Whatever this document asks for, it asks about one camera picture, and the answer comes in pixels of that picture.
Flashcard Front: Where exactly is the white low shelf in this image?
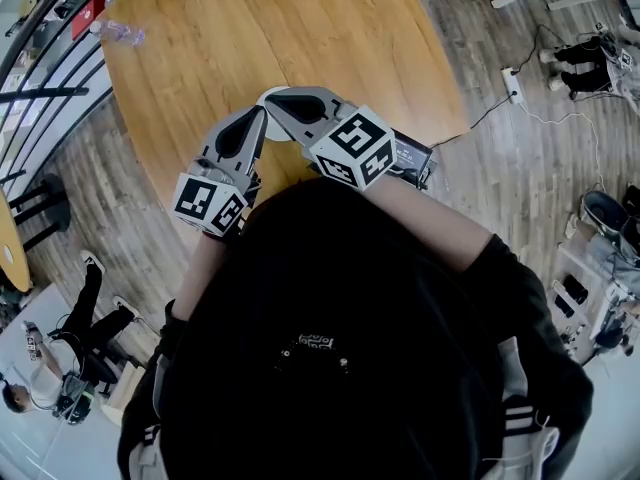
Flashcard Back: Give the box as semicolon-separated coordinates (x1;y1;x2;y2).
549;242;619;367

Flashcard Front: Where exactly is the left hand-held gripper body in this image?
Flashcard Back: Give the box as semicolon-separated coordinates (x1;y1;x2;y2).
172;159;259;240

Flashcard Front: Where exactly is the light wooden slatted stand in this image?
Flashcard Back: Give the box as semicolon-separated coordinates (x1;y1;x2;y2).
102;362;149;427

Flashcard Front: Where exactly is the person's right forearm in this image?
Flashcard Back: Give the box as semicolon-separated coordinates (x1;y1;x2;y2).
359;177;494;273

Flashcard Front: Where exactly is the person's black top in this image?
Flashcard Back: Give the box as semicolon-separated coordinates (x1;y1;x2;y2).
117;177;596;480

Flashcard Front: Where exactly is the black tablet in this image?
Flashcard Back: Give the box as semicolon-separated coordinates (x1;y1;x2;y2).
388;126;437;190

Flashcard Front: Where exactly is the white power strip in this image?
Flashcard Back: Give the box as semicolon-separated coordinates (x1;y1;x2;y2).
501;66;525;106

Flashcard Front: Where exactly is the round wooden table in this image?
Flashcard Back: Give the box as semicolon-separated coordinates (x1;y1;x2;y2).
0;187;34;294

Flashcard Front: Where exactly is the red box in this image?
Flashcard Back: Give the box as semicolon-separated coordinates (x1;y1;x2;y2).
71;0;109;40

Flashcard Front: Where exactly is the white cable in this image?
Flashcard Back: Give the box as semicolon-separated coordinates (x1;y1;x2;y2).
519;101;609;192

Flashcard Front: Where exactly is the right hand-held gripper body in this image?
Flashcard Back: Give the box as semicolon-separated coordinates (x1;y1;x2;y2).
305;98;397;191

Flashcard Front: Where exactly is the person's left forearm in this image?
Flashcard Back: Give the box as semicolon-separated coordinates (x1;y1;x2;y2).
172;230;244;322

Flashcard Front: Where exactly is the black power cable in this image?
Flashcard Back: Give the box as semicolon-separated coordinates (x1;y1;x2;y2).
513;23;606;77

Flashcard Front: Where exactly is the wooden top white-leg table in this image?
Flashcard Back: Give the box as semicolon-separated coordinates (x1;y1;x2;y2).
99;0;472;257

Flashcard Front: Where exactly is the clear plastic bottle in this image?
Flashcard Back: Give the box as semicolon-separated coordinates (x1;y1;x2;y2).
88;17;147;48

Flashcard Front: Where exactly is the black bar stool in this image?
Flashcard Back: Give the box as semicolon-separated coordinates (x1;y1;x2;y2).
8;172;72;252

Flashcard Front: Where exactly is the black tablet cable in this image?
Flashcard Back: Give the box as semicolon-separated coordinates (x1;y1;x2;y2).
428;93;517;148

